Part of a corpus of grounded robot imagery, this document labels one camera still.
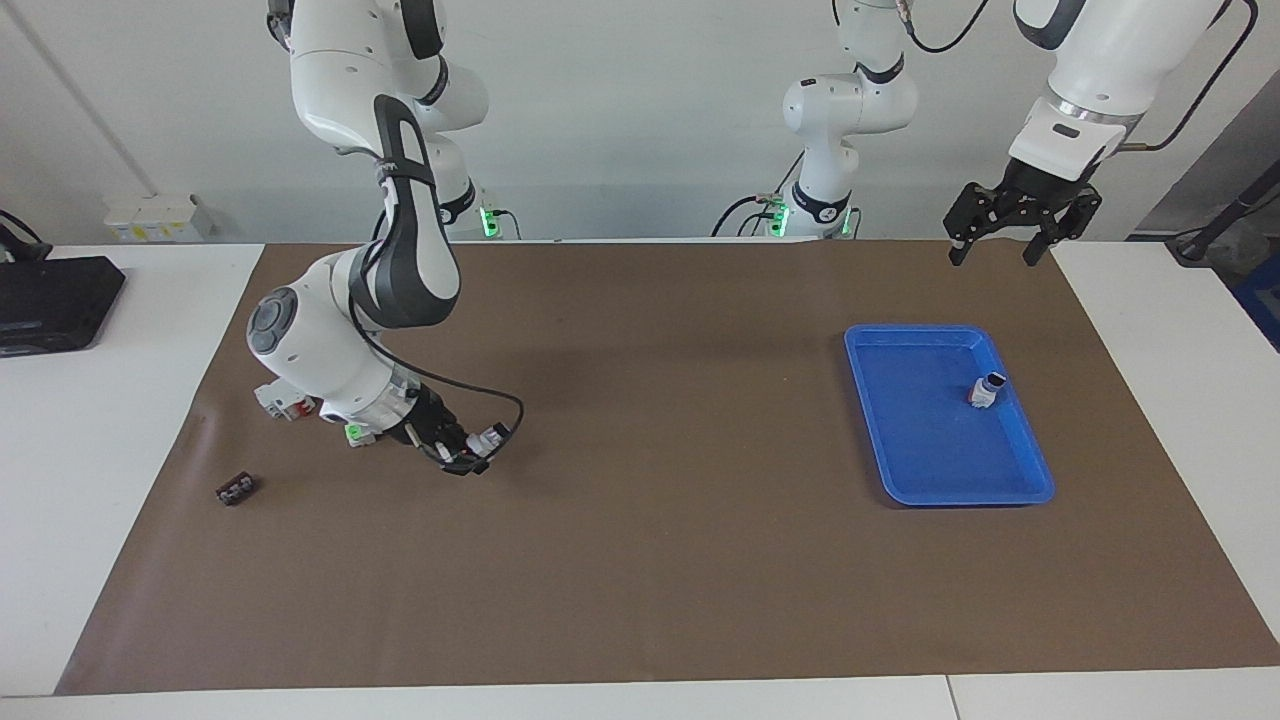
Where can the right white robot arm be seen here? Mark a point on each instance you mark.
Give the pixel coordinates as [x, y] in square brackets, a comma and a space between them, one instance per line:
[320, 340]

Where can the brown table mat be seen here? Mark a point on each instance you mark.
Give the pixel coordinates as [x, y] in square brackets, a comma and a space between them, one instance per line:
[650, 560]

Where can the small dark terminal block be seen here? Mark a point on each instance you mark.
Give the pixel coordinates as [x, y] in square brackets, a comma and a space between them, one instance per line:
[236, 489]

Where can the orange-backed selector switch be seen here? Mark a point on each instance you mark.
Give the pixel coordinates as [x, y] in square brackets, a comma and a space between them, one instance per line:
[985, 390]
[494, 437]

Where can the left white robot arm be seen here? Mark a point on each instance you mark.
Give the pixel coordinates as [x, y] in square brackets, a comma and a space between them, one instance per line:
[1100, 50]

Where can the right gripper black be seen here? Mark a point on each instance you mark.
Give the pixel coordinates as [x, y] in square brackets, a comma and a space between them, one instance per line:
[430, 425]

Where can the black stand pole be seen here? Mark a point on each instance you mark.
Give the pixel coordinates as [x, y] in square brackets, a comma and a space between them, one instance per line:
[1235, 210]

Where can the white circuit breaker red lever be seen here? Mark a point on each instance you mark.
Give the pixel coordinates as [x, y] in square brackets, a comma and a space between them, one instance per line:
[275, 400]

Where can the white wall power strip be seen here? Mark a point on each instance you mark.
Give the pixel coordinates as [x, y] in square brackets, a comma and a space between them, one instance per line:
[155, 218]

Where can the blue plastic tray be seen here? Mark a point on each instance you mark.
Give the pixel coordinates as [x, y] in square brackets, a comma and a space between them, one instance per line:
[930, 440]

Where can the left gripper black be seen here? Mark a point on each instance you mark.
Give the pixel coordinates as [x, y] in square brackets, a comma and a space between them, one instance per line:
[1030, 198]

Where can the blue crate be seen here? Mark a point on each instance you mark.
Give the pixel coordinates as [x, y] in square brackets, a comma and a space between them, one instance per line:
[1265, 300]

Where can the black electronics box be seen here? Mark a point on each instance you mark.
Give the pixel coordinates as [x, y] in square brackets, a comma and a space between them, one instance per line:
[50, 300]

